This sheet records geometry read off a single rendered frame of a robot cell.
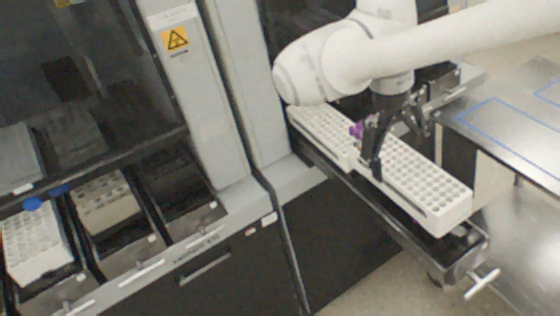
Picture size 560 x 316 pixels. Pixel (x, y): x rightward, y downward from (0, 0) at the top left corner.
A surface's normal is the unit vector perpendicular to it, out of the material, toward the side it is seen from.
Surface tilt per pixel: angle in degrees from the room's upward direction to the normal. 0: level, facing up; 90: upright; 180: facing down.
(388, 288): 0
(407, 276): 0
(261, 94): 90
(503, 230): 0
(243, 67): 90
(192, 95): 90
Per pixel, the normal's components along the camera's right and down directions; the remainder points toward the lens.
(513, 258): -0.11, -0.78
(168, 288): 0.58, 0.45
